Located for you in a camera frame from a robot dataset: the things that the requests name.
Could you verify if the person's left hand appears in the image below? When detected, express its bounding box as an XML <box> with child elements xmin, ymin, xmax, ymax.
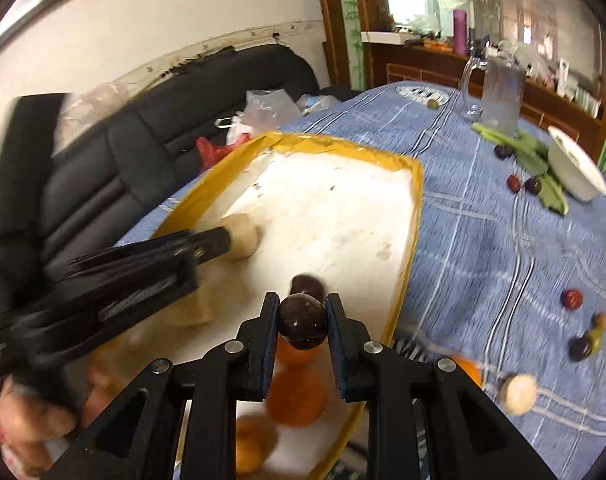
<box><xmin>0</xmin><ymin>372</ymin><xmax>124</xmax><ymax>477</ymax></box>

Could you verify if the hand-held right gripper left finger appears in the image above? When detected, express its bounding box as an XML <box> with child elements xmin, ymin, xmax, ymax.
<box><xmin>43</xmin><ymin>292</ymin><xmax>281</xmax><ymax>480</ymax></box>

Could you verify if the wooden cabinet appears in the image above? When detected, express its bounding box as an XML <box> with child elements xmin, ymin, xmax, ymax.
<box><xmin>313</xmin><ymin>0</ymin><xmax>606</xmax><ymax>171</ymax></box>

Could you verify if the clear plastic bag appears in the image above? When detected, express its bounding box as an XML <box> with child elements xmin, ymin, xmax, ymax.
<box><xmin>58</xmin><ymin>82</ymin><xmax>134</xmax><ymax>127</ymax></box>

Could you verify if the white handled plastic bag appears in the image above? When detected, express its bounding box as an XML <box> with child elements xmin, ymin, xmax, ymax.
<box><xmin>215</xmin><ymin>89</ymin><xmax>304</xmax><ymax>146</ymax></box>

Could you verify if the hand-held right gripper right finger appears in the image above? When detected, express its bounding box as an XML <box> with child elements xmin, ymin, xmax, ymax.
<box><xmin>325</xmin><ymin>294</ymin><xmax>556</xmax><ymax>480</ymax></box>

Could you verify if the white foam tray yellow tape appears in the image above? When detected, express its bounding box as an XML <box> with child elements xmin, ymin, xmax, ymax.
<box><xmin>118</xmin><ymin>132</ymin><xmax>424</xmax><ymax>480</ymax></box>

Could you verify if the purple thermos bottle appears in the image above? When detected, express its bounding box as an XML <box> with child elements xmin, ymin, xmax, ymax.
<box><xmin>453</xmin><ymin>8</ymin><xmax>470</xmax><ymax>56</ymax></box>

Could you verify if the clear glass mug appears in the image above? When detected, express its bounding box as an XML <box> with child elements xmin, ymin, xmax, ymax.
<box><xmin>460</xmin><ymin>55</ymin><xmax>527</xmax><ymax>136</ymax></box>

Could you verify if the white bowl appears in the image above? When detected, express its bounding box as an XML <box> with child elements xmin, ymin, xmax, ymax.
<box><xmin>547</xmin><ymin>126</ymin><xmax>606</xmax><ymax>203</ymax></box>

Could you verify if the green leafy vegetable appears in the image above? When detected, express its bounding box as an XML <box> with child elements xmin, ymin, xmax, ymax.
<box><xmin>472</xmin><ymin>122</ymin><xmax>570</xmax><ymax>217</ymax></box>

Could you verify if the red plastic bag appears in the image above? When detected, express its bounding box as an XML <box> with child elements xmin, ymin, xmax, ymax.
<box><xmin>196</xmin><ymin>132</ymin><xmax>249</xmax><ymax>171</ymax></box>

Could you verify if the flat white box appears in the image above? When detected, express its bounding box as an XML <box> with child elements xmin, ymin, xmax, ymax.
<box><xmin>360</xmin><ymin>31</ymin><xmax>424</xmax><ymax>45</ymax></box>

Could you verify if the small orange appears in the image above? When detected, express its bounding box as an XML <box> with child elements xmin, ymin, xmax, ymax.
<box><xmin>235</xmin><ymin>415</ymin><xmax>279</xmax><ymax>474</ymax></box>
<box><xmin>266</xmin><ymin>367</ymin><xmax>328</xmax><ymax>427</ymax></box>

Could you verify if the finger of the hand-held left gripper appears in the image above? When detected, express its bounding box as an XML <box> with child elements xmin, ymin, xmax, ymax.
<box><xmin>58</xmin><ymin>259</ymin><xmax>200</xmax><ymax>334</ymax></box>
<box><xmin>65</xmin><ymin>226</ymin><xmax>234</xmax><ymax>277</ymax></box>

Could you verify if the pale peeled sugarcane chunk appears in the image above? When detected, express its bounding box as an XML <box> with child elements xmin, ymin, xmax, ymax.
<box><xmin>500</xmin><ymin>374</ymin><xmax>539</xmax><ymax>416</ymax></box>
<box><xmin>222</xmin><ymin>213</ymin><xmax>261</xmax><ymax>261</ymax></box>

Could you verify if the large dark grape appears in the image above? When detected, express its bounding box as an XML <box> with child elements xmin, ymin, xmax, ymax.
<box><xmin>569</xmin><ymin>336</ymin><xmax>592</xmax><ymax>362</ymax></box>
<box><xmin>289</xmin><ymin>274</ymin><xmax>327</xmax><ymax>302</ymax></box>
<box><xmin>276</xmin><ymin>294</ymin><xmax>329</xmax><ymax>351</ymax></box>

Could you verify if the black sofa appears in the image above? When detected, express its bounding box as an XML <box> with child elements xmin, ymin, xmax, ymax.
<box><xmin>0</xmin><ymin>45</ymin><xmax>320</xmax><ymax>356</ymax></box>

